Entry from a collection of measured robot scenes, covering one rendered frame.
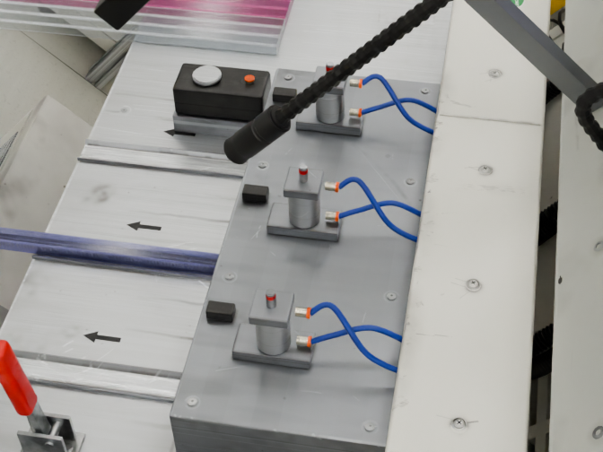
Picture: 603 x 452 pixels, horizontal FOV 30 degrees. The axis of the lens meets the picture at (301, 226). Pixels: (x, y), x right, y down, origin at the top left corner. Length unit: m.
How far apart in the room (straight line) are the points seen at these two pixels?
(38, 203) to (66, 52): 1.10
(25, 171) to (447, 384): 0.81
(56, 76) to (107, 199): 1.49
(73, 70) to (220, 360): 1.75
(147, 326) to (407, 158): 0.23
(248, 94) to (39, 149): 0.54
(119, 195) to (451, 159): 0.27
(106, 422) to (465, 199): 0.29
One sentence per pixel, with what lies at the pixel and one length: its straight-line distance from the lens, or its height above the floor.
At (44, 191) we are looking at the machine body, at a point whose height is 0.62.
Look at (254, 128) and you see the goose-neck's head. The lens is 0.66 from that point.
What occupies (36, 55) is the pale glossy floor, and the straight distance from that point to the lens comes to 2.40.
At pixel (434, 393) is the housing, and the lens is 0.68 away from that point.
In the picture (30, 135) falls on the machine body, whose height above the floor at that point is 0.62.
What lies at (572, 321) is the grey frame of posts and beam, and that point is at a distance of 0.67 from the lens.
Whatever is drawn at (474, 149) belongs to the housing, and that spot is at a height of 1.25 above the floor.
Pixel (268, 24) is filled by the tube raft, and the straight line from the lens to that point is 1.05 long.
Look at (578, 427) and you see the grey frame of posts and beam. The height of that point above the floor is 1.33.
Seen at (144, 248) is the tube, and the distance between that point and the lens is 0.85.
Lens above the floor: 1.65
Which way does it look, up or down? 39 degrees down
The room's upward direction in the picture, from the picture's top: 57 degrees clockwise
